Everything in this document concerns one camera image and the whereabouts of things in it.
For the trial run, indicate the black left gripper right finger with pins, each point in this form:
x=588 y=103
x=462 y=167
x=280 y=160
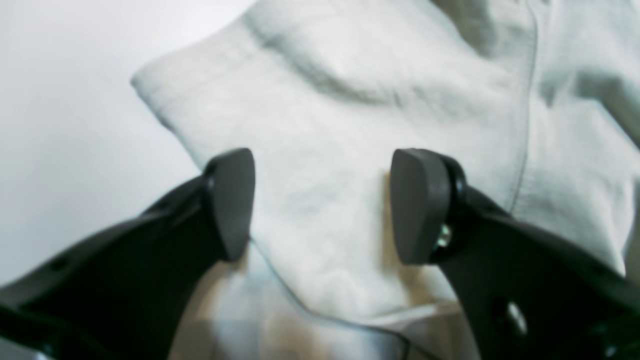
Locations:
x=527 y=294

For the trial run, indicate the grey t-shirt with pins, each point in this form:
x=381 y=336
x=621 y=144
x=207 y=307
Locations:
x=537 y=99

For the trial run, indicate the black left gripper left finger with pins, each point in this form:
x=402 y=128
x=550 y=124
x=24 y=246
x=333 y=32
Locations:
x=120 y=294

